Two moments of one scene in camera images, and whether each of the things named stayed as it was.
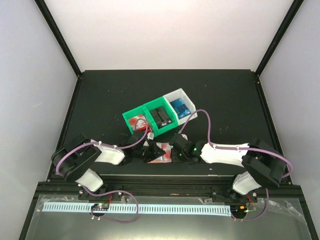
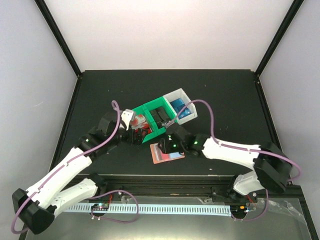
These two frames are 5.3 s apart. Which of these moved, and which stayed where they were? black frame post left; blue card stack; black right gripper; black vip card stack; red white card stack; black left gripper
Moved: black left gripper; black right gripper
Stayed: blue card stack; black frame post left; red white card stack; black vip card stack
